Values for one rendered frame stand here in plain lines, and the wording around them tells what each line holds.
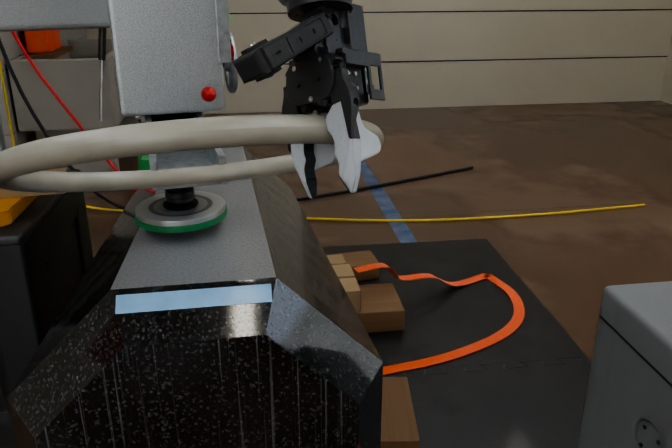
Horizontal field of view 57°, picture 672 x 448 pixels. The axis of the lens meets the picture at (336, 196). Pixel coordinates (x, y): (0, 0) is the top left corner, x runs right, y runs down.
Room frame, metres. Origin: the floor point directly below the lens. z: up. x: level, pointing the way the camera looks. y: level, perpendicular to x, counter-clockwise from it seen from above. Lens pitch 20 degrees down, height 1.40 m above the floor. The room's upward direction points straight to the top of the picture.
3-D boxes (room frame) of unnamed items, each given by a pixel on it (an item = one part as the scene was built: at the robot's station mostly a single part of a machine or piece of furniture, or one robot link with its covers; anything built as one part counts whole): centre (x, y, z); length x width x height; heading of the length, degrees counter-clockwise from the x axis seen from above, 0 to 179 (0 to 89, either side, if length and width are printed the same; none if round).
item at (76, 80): (4.66, 1.86, 0.43); 1.30 x 0.62 x 0.86; 8
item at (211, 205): (1.41, 0.38, 0.85); 0.21 x 0.21 x 0.01
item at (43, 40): (4.51, 2.05, 1.00); 0.50 x 0.22 x 0.33; 8
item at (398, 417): (1.58, -0.18, 0.07); 0.30 x 0.12 x 0.12; 1
